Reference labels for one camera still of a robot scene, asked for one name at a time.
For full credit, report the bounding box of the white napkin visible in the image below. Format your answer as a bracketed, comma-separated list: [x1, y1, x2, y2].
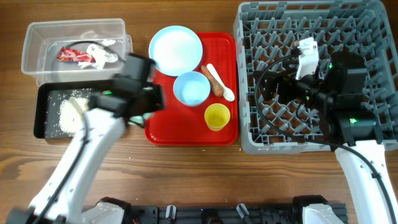
[78, 40, 119, 70]

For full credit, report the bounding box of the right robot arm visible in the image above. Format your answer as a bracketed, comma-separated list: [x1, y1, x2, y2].
[254, 52, 397, 223]

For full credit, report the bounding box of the clear plastic bin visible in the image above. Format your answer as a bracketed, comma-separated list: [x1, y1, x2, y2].
[21, 18, 132, 85]

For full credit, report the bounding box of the black plastic tray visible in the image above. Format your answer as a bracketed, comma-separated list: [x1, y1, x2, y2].
[33, 80, 110, 140]

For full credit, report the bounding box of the light blue plate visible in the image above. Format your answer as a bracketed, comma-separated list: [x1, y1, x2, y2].
[148, 26, 203, 77]

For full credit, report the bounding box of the green bowl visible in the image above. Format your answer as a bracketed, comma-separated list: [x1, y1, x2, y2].
[127, 113, 153, 126]

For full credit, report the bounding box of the red serving tray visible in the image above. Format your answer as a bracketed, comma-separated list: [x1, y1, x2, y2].
[144, 32, 239, 146]

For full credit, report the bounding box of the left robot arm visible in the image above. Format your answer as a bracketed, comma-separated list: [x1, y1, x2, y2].
[6, 77, 164, 223]

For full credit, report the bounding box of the light blue bowl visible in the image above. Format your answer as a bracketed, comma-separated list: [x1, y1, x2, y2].
[173, 71, 211, 107]

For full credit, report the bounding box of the black mounting rail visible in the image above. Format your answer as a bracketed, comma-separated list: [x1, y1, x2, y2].
[128, 203, 299, 224]

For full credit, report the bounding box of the white plastic spoon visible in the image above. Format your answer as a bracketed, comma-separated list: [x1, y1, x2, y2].
[206, 63, 235, 102]

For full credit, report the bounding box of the red snack wrapper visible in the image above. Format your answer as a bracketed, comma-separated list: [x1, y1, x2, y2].
[57, 47, 95, 63]

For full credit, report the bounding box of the yellow plastic cup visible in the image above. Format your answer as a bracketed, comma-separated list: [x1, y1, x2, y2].
[204, 103, 231, 131]

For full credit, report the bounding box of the grey dishwasher rack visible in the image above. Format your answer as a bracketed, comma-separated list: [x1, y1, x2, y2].
[233, 1, 397, 154]

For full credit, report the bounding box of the pile of white rice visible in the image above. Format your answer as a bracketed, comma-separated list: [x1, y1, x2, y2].
[44, 88, 92, 139]

